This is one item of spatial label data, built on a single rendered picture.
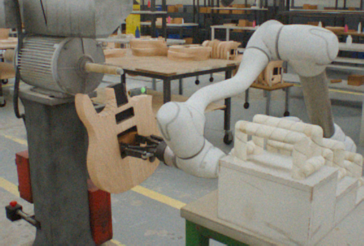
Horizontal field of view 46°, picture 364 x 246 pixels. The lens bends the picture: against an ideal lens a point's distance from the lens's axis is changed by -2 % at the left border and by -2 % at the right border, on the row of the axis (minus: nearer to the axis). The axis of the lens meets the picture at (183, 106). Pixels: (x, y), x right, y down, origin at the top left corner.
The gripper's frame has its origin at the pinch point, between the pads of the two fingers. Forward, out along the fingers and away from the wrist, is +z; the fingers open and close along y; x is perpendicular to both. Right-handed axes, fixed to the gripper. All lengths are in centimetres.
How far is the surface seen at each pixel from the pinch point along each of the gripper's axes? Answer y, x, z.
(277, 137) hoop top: -12, 19, -67
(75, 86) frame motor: 3.2, 17.3, 31.9
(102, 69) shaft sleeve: 7.5, 24.2, 17.7
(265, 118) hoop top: -2, 19, -59
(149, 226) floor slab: 72, -111, 82
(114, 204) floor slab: 79, -111, 126
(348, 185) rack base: 8, -2, -77
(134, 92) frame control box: 32.6, 5.1, 29.9
